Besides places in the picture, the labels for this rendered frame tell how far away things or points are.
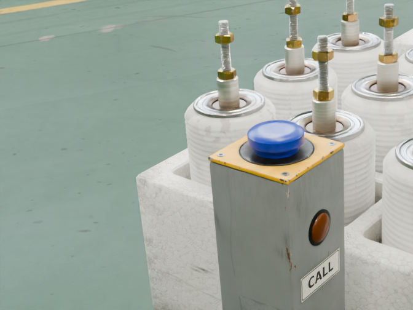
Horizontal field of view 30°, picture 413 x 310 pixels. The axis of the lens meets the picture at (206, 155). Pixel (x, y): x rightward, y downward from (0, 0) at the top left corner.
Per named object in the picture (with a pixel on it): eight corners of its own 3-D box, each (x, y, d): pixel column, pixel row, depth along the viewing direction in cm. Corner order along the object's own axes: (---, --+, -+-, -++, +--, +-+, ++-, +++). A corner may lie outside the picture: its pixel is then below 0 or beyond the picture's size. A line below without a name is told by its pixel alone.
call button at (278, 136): (316, 151, 55) (315, 125, 54) (283, 173, 52) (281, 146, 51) (271, 139, 57) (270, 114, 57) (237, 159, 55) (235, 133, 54)
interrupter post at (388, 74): (380, 96, 80) (380, 66, 79) (372, 88, 82) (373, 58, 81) (402, 93, 80) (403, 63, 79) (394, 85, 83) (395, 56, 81)
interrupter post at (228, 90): (238, 101, 82) (236, 72, 81) (243, 109, 80) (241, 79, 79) (216, 104, 82) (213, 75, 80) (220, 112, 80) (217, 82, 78)
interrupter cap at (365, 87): (362, 107, 78) (362, 101, 77) (343, 82, 85) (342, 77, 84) (436, 99, 78) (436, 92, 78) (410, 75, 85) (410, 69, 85)
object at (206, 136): (270, 224, 93) (263, 83, 86) (291, 267, 85) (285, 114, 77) (192, 237, 92) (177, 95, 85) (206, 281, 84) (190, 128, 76)
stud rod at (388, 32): (383, 77, 80) (384, 5, 77) (382, 74, 81) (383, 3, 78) (393, 77, 80) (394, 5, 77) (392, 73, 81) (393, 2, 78)
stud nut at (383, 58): (378, 64, 79) (378, 56, 79) (377, 58, 81) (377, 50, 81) (398, 63, 79) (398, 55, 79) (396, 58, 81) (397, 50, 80)
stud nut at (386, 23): (379, 27, 78) (379, 19, 77) (378, 23, 79) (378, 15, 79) (399, 27, 77) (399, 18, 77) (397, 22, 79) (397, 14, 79)
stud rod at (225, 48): (232, 89, 81) (227, 19, 77) (233, 92, 80) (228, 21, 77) (222, 90, 81) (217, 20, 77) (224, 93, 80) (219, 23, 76)
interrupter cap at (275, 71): (249, 79, 88) (249, 73, 88) (284, 59, 93) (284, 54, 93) (306, 88, 84) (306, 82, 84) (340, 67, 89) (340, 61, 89)
